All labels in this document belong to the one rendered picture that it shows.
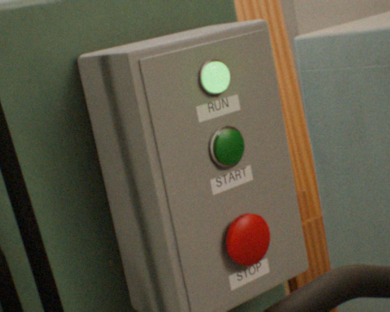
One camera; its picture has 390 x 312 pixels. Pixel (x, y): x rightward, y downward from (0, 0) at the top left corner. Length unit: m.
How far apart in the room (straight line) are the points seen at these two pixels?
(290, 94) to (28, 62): 2.01
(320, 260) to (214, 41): 1.92
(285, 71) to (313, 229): 0.52
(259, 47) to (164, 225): 0.12
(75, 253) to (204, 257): 0.08
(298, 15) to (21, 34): 2.30
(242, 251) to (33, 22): 0.17
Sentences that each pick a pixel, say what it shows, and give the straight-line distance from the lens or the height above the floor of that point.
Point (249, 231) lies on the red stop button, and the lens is 0.42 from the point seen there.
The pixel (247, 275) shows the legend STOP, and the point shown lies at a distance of 0.44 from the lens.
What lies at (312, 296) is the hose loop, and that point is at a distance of 0.51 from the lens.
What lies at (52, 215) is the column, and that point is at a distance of 0.43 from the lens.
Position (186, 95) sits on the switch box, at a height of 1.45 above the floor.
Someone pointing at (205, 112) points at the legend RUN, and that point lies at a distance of 0.41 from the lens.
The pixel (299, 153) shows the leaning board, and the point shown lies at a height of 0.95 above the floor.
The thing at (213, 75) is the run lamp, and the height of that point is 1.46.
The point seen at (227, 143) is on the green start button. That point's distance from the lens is 0.41.
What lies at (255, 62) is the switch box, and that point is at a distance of 0.43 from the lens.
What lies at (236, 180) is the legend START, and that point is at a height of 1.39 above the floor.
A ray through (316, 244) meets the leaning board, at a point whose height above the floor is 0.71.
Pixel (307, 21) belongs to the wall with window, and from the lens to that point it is 2.72.
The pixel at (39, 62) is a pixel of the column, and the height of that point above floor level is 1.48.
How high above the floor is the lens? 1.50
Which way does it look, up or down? 12 degrees down
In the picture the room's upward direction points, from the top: 11 degrees counter-clockwise
